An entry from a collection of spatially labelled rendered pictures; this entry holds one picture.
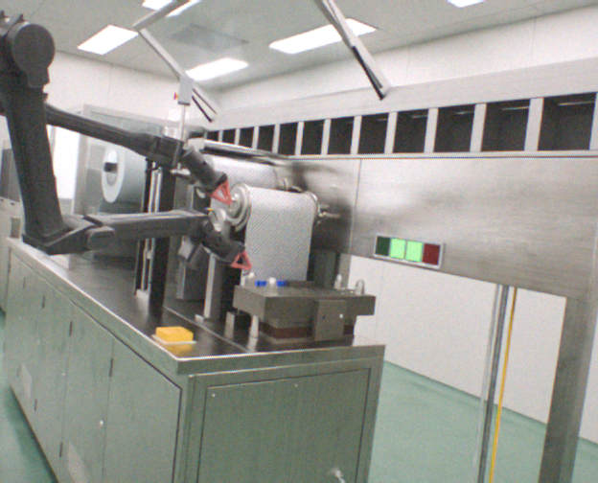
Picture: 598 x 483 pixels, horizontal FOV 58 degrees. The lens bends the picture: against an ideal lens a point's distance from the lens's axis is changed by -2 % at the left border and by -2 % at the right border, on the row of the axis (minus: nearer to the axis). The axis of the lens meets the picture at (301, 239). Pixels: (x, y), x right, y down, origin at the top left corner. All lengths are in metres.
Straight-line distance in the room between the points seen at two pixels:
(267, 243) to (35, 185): 0.78
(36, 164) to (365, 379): 1.05
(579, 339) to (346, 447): 0.70
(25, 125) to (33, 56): 0.12
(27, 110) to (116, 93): 6.31
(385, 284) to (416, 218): 3.33
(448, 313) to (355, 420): 2.83
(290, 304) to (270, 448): 0.37
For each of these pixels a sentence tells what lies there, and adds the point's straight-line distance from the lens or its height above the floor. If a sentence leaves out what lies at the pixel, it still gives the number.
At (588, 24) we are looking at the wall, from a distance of 4.16.
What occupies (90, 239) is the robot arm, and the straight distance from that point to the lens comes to 1.14.
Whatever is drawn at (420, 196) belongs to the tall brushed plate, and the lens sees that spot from 1.52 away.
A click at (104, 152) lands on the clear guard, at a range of 2.50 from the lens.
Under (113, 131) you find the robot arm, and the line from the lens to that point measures 1.51.
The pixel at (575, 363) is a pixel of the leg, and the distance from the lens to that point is 1.46.
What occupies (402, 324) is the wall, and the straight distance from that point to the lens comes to 4.72.
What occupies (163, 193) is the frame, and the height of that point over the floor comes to 1.27.
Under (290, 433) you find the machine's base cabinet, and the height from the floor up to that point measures 0.67.
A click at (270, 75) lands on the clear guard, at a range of 2.07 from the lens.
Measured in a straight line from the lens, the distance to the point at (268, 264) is 1.64.
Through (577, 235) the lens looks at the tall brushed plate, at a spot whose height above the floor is 1.27.
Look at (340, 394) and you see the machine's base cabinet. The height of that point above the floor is 0.76.
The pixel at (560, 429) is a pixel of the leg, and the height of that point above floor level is 0.81.
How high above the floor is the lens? 1.26
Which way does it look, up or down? 3 degrees down
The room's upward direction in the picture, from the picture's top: 7 degrees clockwise
